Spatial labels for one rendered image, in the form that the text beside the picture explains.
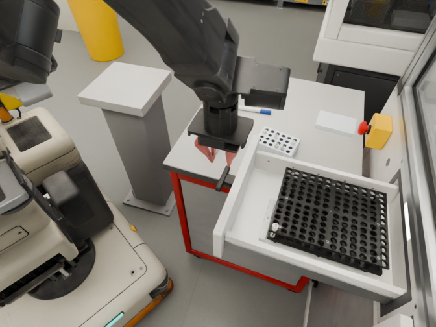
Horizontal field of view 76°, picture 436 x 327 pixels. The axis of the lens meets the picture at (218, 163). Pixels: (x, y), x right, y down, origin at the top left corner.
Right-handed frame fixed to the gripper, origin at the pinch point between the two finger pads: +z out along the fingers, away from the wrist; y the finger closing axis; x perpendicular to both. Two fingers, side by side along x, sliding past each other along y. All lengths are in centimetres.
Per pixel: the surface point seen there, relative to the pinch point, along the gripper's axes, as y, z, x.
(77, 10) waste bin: -189, 50, 164
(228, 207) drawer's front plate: 3.4, 6.9, -5.9
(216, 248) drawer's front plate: 3.0, 13.3, -12.0
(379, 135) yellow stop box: 33.8, 11.7, 31.8
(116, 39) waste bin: -172, 81, 182
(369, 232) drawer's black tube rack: 31.0, 10.2, -0.1
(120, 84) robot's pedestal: -60, 23, 45
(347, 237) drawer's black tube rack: 26.9, 10.1, -2.7
